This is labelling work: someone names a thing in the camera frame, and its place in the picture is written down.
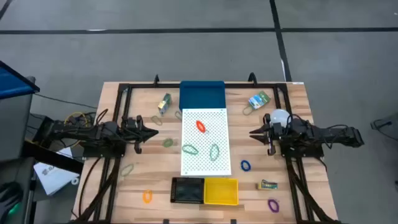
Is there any black floor cable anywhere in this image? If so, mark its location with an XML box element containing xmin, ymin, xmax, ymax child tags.
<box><xmin>32</xmin><ymin>92</ymin><xmax>98</xmax><ymax>110</ymax></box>

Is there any black aluminium table frame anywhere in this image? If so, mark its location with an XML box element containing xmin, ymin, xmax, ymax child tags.
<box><xmin>70</xmin><ymin>81</ymin><xmax>343</xmax><ymax>224</ymax></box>

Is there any blue plastic bin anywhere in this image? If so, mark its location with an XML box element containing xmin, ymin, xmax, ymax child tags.
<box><xmin>179</xmin><ymin>80</ymin><xmax>227</xmax><ymax>110</ymax></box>

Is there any orange spiral wrist coil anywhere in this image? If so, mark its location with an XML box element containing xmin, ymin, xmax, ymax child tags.
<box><xmin>142</xmin><ymin>189</ymin><xmax>154</xmax><ymax>205</ymax></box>

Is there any purple spiral wrist coil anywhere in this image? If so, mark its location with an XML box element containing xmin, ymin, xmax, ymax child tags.
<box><xmin>267</xmin><ymin>198</ymin><xmax>280</xmax><ymax>213</ymax></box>

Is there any black slotted plastic basket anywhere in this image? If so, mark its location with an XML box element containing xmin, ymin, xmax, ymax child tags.
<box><xmin>170</xmin><ymin>177</ymin><xmax>205</xmax><ymax>205</ymax></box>

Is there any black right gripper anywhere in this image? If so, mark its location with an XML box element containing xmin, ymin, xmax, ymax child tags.
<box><xmin>249</xmin><ymin>113</ymin><xmax>292</xmax><ymax>156</ymax></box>

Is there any dark cable beside frame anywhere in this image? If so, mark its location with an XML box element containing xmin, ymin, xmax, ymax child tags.
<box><xmin>77</xmin><ymin>157</ymin><xmax>103</xmax><ymax>218</ymax></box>

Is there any small white paper sheet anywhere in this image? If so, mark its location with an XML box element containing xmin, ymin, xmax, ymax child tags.
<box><xmin>57</xmin><ymin>146</ymin><xmax>74</xmax><ymax>159</ymax></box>

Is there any white perforated metal shelf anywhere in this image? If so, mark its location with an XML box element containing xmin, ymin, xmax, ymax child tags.
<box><xmin>180</xmin><ymin>108</ymin><xmax>232</xmax><ymax>177</ymax></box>

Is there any yellow cable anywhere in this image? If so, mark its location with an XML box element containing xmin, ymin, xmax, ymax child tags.
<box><xmin>64</xmin><ymin>111</ymin><xmax>90</xmax><ymax>147</ymax></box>

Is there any white light bulb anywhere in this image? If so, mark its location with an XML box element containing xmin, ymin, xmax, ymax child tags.
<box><xmin>269</xmin><ymin>108</ymin><xmax>292</xmax><ymax>128</ymax></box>

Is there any large white paper sheet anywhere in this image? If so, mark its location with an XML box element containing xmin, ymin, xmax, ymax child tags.
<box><xmin>33</xmin><ymin>161</ymin><xmax>80</xmax><ymax>196</ymax></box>

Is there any green blue card pack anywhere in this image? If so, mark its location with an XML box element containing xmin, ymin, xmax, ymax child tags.
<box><xmin>248</xmin><ymin>90</ymin><xmax>271</xmax><ymax>110</ymax></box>
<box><xmin>256</xmin><ymin>179</ymin><xmax>279</xmax><ymax>191</ymax></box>

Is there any yellow slotted plastic basket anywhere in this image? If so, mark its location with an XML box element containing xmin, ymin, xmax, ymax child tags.
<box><xmin>203</xmin><ymin>177</ymin><xmax>239</xmax><ymax>206</ymax></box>

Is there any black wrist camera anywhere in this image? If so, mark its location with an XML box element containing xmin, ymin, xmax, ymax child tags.
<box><xmin>123</xmin><ymin>116</ymin><xmax>137</xmax><ymax>130</ymax></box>
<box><xmin>272</xmin><ymin>122</ymin><xmax>284</xmax><ymax>138</ymax></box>

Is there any black crossbar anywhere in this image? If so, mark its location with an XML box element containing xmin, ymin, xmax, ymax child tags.
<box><xmin>21</xmin><ymin>141</ymin><xmax>85</xmax><ymax>175</ymax></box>

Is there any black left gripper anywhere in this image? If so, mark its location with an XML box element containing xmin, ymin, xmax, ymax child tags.
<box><xmin>123</xmin><ymin>114</ymin><xmax>159</xmax><ymax>155</ymax></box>

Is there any yellow green crayon box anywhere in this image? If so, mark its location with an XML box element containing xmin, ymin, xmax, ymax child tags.
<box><xmin>157</xmin><ymin>93</ymin><xmax>173</xmax><ymax>116</ymax></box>

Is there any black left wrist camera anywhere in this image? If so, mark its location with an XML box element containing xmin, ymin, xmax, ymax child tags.
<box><xmin>123</xmin><ymin>116</ymin><xmax>137</xmax><ymax>130</ymax></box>

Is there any person's hand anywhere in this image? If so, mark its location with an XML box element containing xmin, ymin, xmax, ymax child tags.
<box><xmin>0</xmin><ymin>182</ymin><xmax>24</xmax><ymax>215</ymax></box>

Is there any black computer mouse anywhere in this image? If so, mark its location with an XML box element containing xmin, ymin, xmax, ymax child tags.
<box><xmin>7</xmin><ymin>202</ymin><xmax>22</xmax><ymax>217</ymax></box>

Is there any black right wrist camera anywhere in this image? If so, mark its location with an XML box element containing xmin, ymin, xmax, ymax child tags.
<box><xmin>272</xmin><ymin>122</ymin><xmax>284</xmax><ymax>138</ymax></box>

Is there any black equipment box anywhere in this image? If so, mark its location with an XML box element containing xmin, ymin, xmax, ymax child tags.
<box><xmin>29</xmin><ymin>113</ymin><xmax>55</xmax><ymax>144</ymax></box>

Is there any blue screen monitor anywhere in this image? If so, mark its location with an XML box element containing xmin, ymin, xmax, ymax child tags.
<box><xmin>0</xmin><ymin>60</ymin><xmax>40</xmax><ymax>100</ymax></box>

